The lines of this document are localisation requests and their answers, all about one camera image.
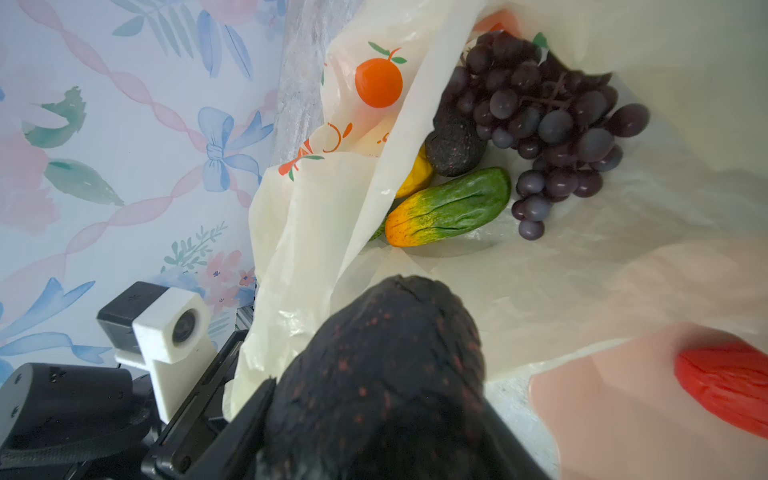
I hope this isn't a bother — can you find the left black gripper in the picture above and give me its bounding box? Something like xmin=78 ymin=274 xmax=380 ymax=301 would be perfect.
xmin=1 ymin=330 xmax=247 ymax=479

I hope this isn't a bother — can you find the orange green papaya fruit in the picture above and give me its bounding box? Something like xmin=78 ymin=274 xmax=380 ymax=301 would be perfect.
xmin=384 ymin=167 xmax=512 ymax=248

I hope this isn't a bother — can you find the red yellow mango fruit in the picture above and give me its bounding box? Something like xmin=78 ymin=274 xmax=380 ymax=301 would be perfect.
xmin=674 ymin=340 xmax=767 ymax=439

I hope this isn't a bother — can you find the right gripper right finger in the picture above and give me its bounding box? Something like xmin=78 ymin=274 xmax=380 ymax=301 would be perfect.
xmin=479 ymin=401 xmax=549 ymax=480

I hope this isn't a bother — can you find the yellow lemon fruit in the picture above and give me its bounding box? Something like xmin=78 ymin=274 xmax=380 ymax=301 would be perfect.
xmin=395 ymin=146 xmax=435 ymax=199

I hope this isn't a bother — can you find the purple grape bunch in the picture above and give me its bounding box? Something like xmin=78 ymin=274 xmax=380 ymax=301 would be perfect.
xmin=438 ymin=30 xmax=650 ymax=240

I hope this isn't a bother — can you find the dark avocado fruit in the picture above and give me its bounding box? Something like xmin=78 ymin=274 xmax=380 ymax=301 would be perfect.
xmin=256 ymin=276 xmax=511 ymax=479
xmin=424 ymin=107 xmax=488 ymax=177

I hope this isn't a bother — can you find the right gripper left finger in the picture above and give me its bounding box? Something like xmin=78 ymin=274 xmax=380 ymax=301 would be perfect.
xmin=183 ymin=378 xmax=277 ymax=480

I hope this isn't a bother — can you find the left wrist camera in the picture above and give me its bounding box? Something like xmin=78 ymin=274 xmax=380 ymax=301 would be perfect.
xmin=96 ymin=281 xmax=217 ymax=424

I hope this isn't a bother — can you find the pink wavy fruit plate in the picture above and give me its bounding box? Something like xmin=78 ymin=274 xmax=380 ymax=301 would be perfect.
xmin=530 ymin=323 xmax=767 ymax=479

